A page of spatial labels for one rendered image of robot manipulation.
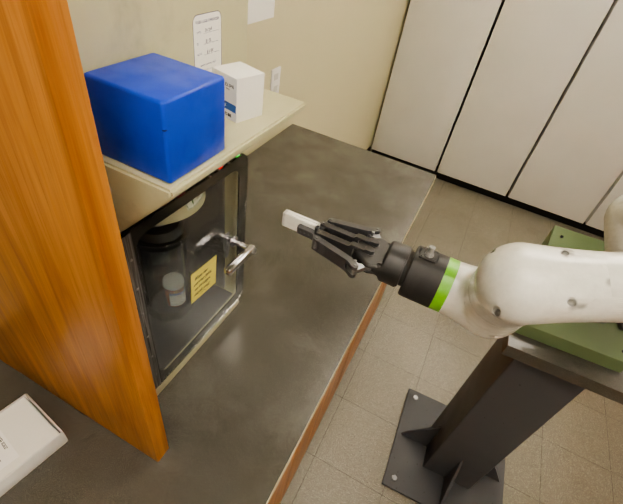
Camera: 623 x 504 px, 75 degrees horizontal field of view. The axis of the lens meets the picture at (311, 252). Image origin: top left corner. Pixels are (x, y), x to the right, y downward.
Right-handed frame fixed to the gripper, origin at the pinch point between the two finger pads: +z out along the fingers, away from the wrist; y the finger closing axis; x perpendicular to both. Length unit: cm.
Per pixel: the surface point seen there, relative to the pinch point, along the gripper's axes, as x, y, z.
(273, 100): -20.1, -1.2, 8.3
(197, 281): 12.9, 12.2, 14.2
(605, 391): 39, -32, -77
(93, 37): -31.4, 23.5, 15.5
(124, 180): -18.8, 27.4, 10.5
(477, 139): 84, -284, -26
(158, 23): -31.4, 14.4, 15.5
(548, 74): 26, -284, -51
